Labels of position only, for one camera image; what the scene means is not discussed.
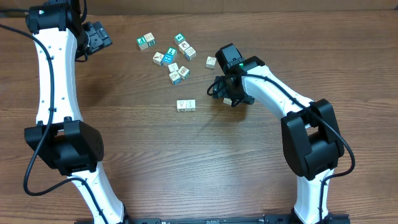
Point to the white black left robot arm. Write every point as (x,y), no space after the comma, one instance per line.
(60,137)

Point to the red-edged wooden letter block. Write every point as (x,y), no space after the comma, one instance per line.
(190,105)

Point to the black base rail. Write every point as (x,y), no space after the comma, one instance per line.
(211,220)

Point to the yellow-edged wooden block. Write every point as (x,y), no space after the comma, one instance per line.
(227,101)

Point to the green L wooden block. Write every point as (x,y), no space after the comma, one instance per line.
(173,52)

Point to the blue H wooden block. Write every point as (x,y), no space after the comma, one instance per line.
(167,59)

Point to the red picture wooden block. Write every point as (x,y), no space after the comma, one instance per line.
(183,46)

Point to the green 4 wooden block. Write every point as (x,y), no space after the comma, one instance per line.
(179,38)

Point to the wooden E letter block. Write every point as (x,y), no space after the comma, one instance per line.
(210,62)

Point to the white question mark block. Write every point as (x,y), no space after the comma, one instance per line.
(173,67)

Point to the green picture wooden block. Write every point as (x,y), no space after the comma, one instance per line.
(142,43)

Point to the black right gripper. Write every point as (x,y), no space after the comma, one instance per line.
(222,91)

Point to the brown picture wooden block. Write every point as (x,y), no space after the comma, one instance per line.
(184,72)

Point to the hammer picture wooden block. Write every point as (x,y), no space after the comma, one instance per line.
(158,58)

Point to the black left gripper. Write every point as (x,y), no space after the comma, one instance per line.
(99,38)

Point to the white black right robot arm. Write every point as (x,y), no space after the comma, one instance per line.
(311,138)

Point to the wooden A airplane block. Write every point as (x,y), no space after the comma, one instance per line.
(181,105)

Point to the green B wooden block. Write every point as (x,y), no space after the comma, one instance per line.
(190,53)

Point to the green R wooden block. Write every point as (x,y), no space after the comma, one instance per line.
(150,39)

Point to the blue D wooden block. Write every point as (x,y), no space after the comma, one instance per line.
(175,78)

